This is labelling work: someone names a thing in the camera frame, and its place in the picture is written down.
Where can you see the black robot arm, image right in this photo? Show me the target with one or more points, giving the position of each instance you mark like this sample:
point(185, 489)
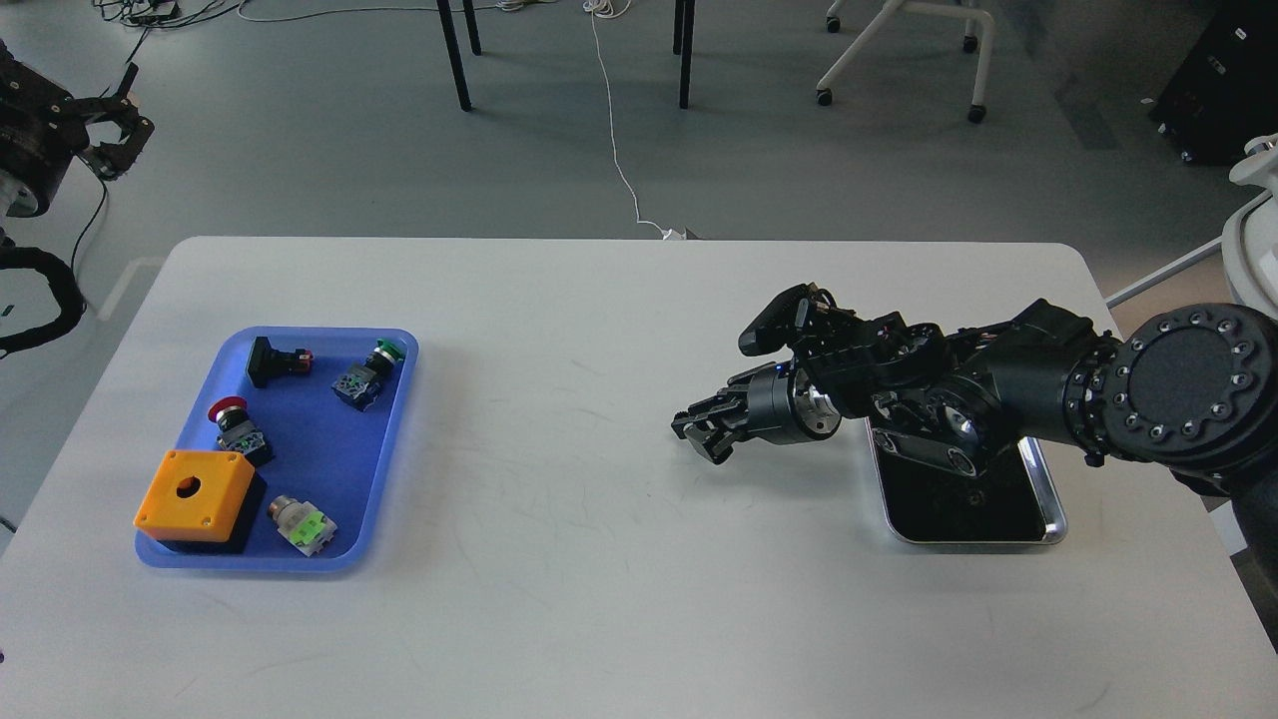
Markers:
point(1192, 390)

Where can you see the silver switch with green block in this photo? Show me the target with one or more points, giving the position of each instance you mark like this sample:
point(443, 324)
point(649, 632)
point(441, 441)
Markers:
point(306, 528)

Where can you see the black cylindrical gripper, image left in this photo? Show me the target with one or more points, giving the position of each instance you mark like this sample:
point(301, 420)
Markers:
point(24, 150)

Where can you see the red mushroom push button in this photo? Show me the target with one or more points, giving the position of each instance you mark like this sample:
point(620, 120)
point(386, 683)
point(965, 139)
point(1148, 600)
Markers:
point(237, 432)

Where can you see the black table leg left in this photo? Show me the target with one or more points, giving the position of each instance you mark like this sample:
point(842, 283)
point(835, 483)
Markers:
point(453, 49)

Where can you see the black table leg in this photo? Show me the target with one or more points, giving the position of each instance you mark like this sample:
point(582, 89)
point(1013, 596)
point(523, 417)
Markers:
point(453, 49)
point(683, 35)

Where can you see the silver metal tray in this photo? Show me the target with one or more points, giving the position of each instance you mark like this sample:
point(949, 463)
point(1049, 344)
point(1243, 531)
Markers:
point(1013, 506)

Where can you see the white robot base right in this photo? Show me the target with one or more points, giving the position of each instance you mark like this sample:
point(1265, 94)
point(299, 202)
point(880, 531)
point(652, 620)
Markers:
point(1248, 241)

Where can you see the blue plastic tray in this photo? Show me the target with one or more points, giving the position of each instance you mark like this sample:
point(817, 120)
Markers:
point(325, 451)

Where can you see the green push button switch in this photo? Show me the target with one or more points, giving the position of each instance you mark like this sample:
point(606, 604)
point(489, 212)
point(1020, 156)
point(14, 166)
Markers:
point(362, 383)

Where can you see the black cabinet top right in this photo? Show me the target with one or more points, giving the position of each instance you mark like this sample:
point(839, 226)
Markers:
point(1225, 91)

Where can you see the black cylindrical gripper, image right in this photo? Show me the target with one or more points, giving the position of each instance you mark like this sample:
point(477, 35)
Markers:
point(779, 404)

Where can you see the white chair base with casters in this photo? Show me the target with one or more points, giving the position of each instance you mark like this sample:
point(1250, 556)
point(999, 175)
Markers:
point(882, 54)

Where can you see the orange and black button box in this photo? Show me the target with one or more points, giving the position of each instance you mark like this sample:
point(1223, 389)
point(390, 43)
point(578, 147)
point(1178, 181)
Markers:
point(202, 501)

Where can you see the black switch with red tip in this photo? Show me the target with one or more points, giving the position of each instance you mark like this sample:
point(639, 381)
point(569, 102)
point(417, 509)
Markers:
point(265, 363)

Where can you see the black table leg right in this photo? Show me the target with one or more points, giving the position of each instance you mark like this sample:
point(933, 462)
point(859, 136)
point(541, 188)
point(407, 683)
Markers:
point(683, 35)

